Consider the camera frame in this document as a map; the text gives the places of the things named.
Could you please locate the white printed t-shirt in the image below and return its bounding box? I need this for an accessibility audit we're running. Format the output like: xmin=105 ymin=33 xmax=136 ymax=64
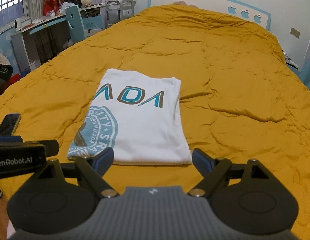
xmin=67 ymin=69 xmax=191 ymax=165

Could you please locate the black smartphone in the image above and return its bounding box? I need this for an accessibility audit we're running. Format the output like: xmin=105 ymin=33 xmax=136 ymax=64
xmin=0 ymin=113 xmax=21 ymax=136

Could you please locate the mustard yellow quilt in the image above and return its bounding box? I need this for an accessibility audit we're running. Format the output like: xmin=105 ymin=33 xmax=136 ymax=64
xmin=0 ymin=5 xmax=310 ymax=239

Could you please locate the blue bedside table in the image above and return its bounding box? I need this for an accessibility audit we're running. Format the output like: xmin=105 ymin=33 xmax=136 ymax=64
xmin=282 ymin=51 xmax=310 ymax=90

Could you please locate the light blue chair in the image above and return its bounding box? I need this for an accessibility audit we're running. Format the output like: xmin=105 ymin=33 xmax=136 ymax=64
xmin=65 ymin=5 xmax=86 ymax=43

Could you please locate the white blue desk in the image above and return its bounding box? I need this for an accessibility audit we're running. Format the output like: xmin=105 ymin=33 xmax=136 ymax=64
xmin=11 ymin=3 xmax=106 ymax=73

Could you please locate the red bag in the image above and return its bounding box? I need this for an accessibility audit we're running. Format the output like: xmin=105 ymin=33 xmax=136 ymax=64
xmin=43 ymin=0 xmax=63 ymax=16

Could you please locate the grey metal cart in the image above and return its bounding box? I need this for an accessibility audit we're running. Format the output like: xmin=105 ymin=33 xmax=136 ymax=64
xmin=106 ymin=0 xmax=136 ymax=28

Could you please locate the round cream lamp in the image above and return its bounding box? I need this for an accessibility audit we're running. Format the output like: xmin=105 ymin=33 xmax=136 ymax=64
xmin=81 ymin=0 xmax=92 ymax=8

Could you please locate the white blue-trimmed headboard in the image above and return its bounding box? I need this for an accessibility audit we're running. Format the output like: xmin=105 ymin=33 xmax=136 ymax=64
xmin=147 ymin=0 xmax=271 ymax=30

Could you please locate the beige wall socket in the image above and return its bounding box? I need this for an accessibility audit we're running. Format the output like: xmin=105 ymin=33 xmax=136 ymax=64
xmin=290 ymin=27 xmax=300 ymax=38

